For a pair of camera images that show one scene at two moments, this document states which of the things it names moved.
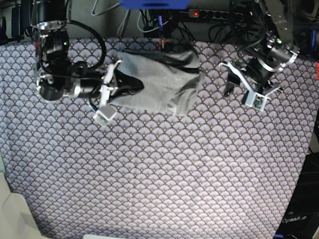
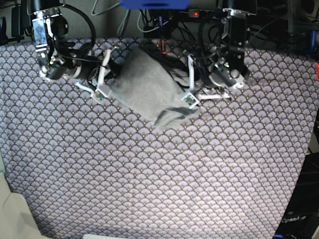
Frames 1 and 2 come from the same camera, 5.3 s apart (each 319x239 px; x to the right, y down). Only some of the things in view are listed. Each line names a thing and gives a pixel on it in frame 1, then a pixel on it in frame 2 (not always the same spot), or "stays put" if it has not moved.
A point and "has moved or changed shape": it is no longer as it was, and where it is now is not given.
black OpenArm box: x=301 y=219 stays put
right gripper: x=257 y=75 → x=215 y=74
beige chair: x=16 y=220 stays put
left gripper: x=82 y=82 → x=89 y=68
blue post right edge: x=313 y=42 stays put
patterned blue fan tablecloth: x=226 y=171 stays put
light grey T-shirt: x=170 y=78 has moved or changed shape
